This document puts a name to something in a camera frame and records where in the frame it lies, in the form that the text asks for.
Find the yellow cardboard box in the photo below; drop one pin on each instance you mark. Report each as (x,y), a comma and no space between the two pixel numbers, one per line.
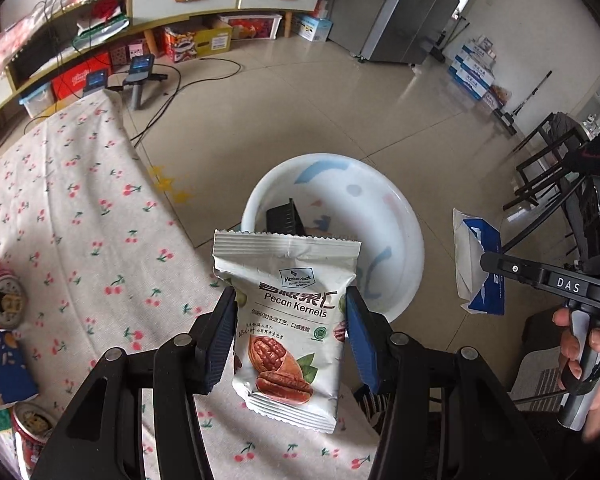
(200,42)

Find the black ribbed box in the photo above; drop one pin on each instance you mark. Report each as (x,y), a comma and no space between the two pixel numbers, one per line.
(285,217)

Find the red fruit print box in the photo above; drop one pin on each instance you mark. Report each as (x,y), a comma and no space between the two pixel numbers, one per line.
(252,27)

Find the white plastic basin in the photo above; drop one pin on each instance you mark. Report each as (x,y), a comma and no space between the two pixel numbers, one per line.
(380,200)

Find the pink lace cloth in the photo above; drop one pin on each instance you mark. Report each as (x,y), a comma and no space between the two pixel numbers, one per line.
(30,25)

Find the grey floor mop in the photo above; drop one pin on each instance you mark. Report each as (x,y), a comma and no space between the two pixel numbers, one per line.
(527,97)

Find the silver refrigerator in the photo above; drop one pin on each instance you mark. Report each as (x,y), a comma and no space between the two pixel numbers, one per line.
(405,10)

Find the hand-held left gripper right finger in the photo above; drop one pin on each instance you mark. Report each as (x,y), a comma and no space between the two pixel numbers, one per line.
(362,340)

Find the blue snack packet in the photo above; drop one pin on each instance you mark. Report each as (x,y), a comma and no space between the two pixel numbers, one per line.
(5,375)

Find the red gift box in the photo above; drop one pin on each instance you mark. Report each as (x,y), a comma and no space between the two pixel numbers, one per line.
(80,80)

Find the black chair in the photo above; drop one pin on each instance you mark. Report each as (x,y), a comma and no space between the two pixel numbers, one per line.
(547,135)

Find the dark cloth with red print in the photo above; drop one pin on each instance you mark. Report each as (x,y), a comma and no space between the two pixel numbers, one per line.
(597,152)

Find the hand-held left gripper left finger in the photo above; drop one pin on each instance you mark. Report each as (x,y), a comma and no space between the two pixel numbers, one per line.
(220,340)

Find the white pecan snack packet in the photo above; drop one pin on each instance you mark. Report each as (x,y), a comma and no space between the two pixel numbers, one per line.
(285,310)

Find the clear plastic storage bin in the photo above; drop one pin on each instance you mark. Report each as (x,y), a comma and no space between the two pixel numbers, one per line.
(37,100)

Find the cherry print tablecloth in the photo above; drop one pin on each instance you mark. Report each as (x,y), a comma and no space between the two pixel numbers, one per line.
(80,210)

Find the blue white carton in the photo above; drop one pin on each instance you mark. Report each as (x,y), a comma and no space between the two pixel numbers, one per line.
(312,27)

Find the blue white tissue pack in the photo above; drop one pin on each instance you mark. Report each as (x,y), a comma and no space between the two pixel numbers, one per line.
(472,260)

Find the long wooden cabinet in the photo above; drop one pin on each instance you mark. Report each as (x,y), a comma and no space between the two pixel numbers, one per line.
(288,22)

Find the grey stand with blue screen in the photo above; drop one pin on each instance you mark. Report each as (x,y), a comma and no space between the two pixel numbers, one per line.
(141,72)
(97,82)

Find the stack of blue white boxes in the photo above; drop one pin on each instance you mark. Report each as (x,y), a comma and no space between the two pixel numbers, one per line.
(472,67)

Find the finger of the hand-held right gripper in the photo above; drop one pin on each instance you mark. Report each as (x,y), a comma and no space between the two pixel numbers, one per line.
(510,267)

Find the pink patterned box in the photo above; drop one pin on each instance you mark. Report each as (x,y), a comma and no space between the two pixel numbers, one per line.
(127,52)

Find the green white plastic bag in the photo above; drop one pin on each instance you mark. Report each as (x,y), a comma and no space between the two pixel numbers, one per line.
(102,25)

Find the grey striped seat cushion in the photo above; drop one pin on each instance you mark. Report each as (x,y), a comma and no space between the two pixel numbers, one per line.
(535,375)

